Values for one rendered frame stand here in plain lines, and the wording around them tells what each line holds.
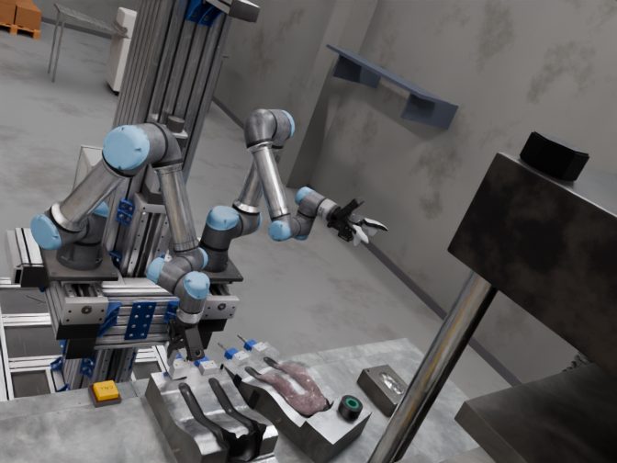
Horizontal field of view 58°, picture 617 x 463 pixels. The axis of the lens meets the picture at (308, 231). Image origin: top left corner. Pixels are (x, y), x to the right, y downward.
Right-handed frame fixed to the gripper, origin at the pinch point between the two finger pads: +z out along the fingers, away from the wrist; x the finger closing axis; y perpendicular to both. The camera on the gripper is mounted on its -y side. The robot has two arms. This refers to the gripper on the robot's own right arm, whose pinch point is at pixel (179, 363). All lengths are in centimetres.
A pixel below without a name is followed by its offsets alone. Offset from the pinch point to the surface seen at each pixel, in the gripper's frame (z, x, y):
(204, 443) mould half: -4.1, 5.1, -31.0
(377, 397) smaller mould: 19, -77, -24
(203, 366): 3.9, -8.9, -0.5
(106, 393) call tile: 8.1, 21.8, 1.0
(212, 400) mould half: 5.2, -7.1, -13.4
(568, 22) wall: -94, -340, 148
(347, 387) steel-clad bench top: 22, -70, -14
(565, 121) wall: -37, -329, 102
